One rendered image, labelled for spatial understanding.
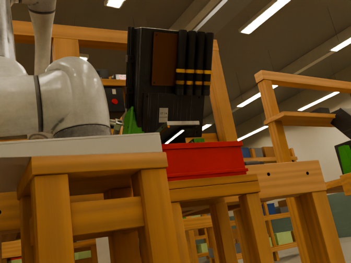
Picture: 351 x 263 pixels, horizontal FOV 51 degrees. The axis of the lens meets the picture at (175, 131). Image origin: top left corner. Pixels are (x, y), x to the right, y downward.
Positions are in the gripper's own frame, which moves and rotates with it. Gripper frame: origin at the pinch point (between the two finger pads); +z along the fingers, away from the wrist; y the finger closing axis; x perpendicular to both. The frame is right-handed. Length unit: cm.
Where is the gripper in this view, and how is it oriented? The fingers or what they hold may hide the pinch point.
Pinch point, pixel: (113, 124)
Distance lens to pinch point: 184.8
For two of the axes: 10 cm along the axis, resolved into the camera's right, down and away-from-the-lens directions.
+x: -3.4, 8.7, 3.5
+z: 9.2, 2.2, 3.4
